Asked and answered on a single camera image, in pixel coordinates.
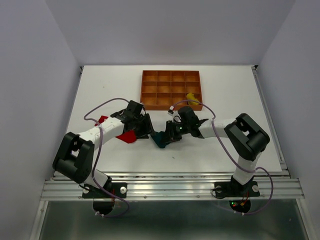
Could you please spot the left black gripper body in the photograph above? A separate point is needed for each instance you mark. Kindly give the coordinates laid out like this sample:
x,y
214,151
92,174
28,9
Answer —
x,y
142,126

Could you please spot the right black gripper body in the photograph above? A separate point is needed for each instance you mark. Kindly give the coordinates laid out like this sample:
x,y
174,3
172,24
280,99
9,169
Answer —
x,y
175,130

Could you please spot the yellow bear sock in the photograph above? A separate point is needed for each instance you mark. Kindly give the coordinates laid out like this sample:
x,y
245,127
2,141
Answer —
x,y
192,100

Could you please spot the teal sock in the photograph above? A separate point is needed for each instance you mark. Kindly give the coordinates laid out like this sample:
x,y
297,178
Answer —
x,y
159,139

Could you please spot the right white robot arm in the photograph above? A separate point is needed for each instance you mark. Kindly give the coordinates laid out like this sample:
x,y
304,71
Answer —
x,y
247,137

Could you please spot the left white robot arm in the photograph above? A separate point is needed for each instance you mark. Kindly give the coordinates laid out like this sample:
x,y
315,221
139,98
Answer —
x,y
78,154

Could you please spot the red sock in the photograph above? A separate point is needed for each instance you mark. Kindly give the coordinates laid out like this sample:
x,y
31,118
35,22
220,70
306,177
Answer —
x,y
128,137

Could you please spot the orange compartment tray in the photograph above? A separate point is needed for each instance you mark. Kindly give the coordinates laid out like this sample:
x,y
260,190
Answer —
x,y
160,89

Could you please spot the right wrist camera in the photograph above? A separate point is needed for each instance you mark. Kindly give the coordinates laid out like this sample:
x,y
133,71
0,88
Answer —
x,y
171,111

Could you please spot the aluminium mounting rail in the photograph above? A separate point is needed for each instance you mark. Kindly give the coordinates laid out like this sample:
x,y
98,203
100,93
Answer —
x,y
174,186

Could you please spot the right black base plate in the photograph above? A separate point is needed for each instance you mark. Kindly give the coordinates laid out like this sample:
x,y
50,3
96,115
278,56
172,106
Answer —
x,y
233,189

